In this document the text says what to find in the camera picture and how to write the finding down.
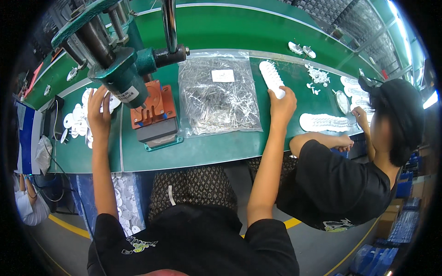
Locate person's left hand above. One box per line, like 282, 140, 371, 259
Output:
87, 86, 113, 139

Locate person's right hand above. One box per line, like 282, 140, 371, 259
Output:
268, 86, 298, 129

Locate long row of white discs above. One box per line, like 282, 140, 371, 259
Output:
259, 60, 286, 100

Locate loose pile of white discs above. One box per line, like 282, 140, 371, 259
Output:
60, 87, 122, 150

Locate green hand press machine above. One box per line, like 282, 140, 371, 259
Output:
51, 0, 191, 110

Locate black box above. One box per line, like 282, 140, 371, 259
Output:
41, 95, 65, 139

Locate orange press die fixture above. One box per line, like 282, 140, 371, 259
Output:
130, 80, 184, 152

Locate crumpled white plastic bag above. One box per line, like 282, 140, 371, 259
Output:
35, 135, 53, 175

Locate blue and white box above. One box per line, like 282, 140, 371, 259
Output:
14, 99, 44, 175

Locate blue bag of white discs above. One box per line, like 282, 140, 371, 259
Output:
77, 172, 146, 239

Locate clear bag of metal pins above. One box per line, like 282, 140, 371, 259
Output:
177, 51, 263, 139

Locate person's legs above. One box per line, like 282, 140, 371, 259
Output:
148, 157, 301, 222

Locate green conveyor belt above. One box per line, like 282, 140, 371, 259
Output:
23, 0, 384, 112

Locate person's body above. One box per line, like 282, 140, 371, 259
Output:
87, 204, 300, 276

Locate pile of small white pegs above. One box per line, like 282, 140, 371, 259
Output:
304, 63, 331, 96

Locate flat row of white discs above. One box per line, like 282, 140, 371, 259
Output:
299, 113, 353, 133

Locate round metal dish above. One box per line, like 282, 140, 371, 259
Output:
332, 89, 351, 116

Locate stacks of white discs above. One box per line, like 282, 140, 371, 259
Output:
340, 75, 374, 122

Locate cardboard boxes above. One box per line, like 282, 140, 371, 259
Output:
376, 198, 405, 239

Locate stack of blue crates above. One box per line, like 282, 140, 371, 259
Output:
348, 152, 423, 276

